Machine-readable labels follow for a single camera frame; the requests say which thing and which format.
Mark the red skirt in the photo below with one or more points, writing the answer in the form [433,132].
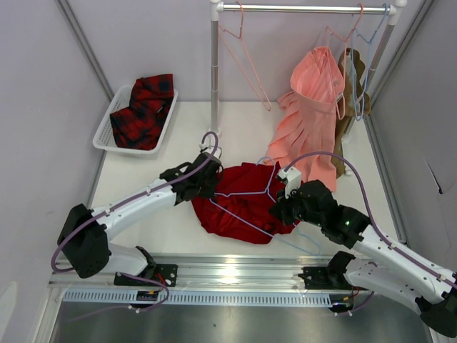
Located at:
[246,177]

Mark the brown garment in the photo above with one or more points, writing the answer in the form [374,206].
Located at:
[341,125]

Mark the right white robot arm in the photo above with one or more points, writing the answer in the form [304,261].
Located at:
[371,260]

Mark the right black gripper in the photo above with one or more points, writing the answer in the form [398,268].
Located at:
[282,209]

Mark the white plastic basket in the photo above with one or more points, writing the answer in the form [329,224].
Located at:
[104,137]

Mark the white slotted cable duct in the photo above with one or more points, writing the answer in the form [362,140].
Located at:
[262,299]

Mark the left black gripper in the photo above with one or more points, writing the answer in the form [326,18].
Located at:
[210,193]

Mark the pink pleated skirt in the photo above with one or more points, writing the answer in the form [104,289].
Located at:
[310,108]

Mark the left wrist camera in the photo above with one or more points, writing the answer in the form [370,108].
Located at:
[211,149]

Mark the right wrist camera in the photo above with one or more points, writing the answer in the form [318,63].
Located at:
[291,178]

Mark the white metal clothes rack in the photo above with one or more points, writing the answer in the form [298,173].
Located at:
[218,7]

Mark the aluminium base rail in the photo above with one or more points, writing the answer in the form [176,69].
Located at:
[227,273]

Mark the red black plaid garment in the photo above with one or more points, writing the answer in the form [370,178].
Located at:
[140,124]

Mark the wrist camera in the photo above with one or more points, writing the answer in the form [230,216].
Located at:
[291,178]
[211,149]

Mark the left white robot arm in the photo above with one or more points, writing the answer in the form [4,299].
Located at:
[86,237]

